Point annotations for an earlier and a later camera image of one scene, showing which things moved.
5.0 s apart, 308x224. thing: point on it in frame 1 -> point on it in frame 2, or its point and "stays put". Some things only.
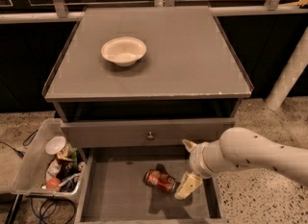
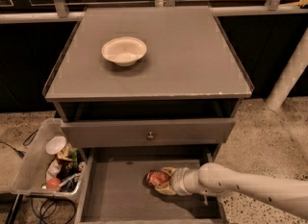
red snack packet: [160, 181] stays put
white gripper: [196, 160] -> [180, 180]
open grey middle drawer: [115, 191] stays put
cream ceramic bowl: [123, 51] stays put
